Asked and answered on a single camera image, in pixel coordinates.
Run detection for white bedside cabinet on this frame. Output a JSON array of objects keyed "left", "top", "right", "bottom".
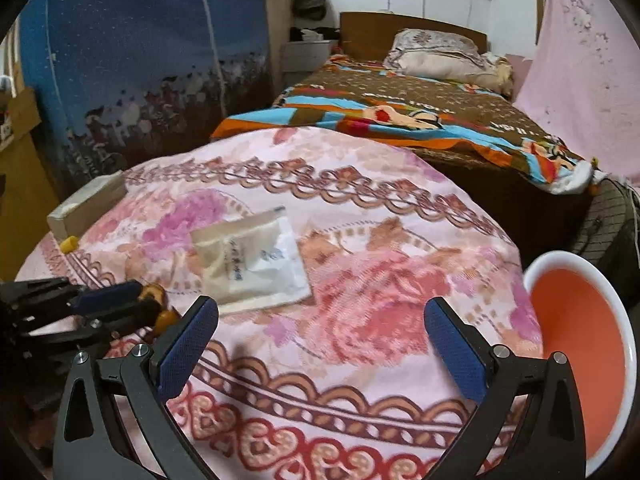
[{"left": 282, "top": 39, "right": 341, "bottom": 73}]

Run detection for colourful brown bed blanket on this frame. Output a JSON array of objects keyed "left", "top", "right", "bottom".
[{"left": 210, "top": 55, "right": 608, "bottom": 196}]

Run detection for yellow wooden cabinet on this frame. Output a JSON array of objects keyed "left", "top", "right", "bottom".
[{"left": 0, "top": 87, "right": 61, "bottom": 281}]

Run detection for wire fan grille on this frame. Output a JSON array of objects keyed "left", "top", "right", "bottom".
[{"left": 570, "top": 180, "right": 640, "bottom": 281}]

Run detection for pink floral blanket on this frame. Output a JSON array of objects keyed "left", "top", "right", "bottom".
[{"left": 15, "top": 125, "right": 546, "bottom": 480}]

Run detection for orange snack wrapper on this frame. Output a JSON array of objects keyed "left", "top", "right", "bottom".
[{"left": 140, "top": 284, "right": 182, "bottom": 336}]

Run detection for pink hanging cloth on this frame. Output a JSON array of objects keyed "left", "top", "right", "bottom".
[{"left": 515, "top": 0, "right": 640, "bottom": 186}]

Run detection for floral pillow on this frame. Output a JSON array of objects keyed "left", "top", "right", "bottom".
[{"left": 382, "top": 28, "right": 481, "bottom": 68}]

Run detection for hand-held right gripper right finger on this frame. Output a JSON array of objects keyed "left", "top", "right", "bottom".
[{"left": 422, "top": 296, "right": 587, "bottom": 480}]

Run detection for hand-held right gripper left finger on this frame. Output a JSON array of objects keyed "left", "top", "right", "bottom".
[{"left": 52, "top": 295, "right": 221, "bottom": 480}]

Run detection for cream pillow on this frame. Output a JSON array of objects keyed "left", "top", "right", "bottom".
[{"left": 400, "top": 52, "right": 513, "bottom": 96}]

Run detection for wooden bed headboard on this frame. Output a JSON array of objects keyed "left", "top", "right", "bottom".
[{"left": 339, "top": 11, "right": 488, "bottom": 61}]

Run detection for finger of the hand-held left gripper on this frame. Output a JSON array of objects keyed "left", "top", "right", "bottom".
[
  {"left": 65, "top": 280, "right": 146, "bottom": 311},
  {"left": 75, "top": 300, "right": 166, "bottom": 341}
]

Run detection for blue printed wall hanging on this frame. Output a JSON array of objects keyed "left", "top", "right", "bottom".
[{"left": 17, "top": 0, "right": 281, "bottom": 201}]

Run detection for cream rectangular box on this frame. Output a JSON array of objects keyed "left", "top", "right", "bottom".
[{"left": 46, "top": 170, "right": 128, "bottom": 238}]

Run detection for orange basin with white rim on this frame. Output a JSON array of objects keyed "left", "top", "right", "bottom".
[{"left": 522, "top": 251, "right": 638, "bottom": 480}]

